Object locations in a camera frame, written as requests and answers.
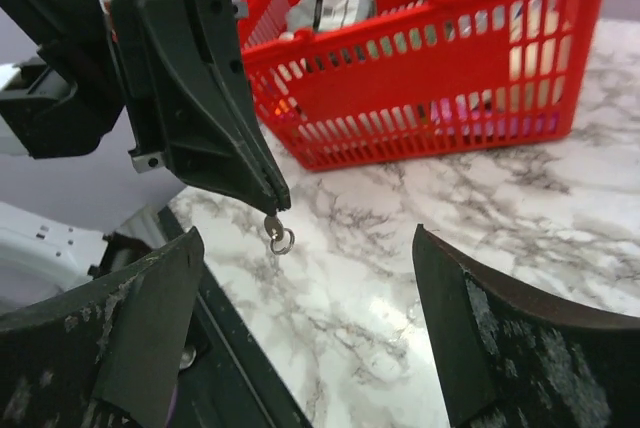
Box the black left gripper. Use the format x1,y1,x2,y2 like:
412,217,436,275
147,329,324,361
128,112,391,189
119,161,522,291
108,0,291,211

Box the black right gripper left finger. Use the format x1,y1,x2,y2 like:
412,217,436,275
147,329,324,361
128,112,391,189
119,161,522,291
1,229,204,427

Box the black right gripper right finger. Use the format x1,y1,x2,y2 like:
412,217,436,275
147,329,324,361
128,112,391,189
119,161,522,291
412,225,639,427

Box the small silver key with ring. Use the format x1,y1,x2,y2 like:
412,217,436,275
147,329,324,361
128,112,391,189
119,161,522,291
264,216,296,256

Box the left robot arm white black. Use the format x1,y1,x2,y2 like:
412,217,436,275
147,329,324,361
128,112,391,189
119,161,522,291
1,0,291,217

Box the grey foil snack bag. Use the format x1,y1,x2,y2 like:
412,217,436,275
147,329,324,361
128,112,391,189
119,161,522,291
285,0,377,33

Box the red plastic basket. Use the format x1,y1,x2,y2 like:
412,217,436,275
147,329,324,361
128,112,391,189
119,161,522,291
239,0,601,171

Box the black mounting base rail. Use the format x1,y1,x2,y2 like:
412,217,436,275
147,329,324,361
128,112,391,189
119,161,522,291
89,207,311,428

